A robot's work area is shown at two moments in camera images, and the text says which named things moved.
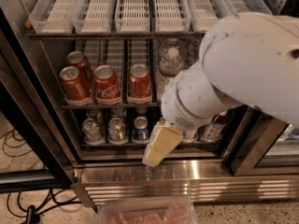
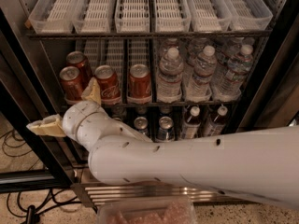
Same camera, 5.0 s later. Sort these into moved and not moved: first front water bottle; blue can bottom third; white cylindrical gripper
Moved: white cylindrical gripper
Not moved: first front water bottle; blue can bottom third
